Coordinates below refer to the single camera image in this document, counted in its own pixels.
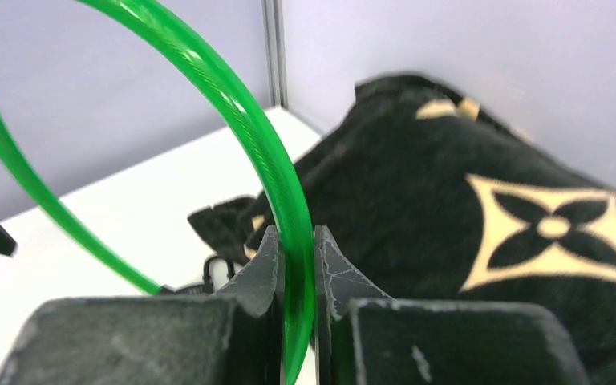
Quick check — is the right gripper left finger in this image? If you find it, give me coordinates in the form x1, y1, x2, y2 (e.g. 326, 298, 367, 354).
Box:
0, 227, 284, 384

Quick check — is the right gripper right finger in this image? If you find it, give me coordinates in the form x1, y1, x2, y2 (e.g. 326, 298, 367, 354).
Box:
314, 225, 589, 384

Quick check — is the green cable lock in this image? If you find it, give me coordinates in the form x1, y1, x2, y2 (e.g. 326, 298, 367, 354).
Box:
0, 1, 316, 384

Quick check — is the black padlock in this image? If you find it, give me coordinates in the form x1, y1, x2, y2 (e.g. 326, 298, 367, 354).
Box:
159, 255, 236, 296

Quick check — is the black floral pillow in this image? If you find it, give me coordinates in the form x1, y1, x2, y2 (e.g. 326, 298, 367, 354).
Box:
188, 71, 616, 385

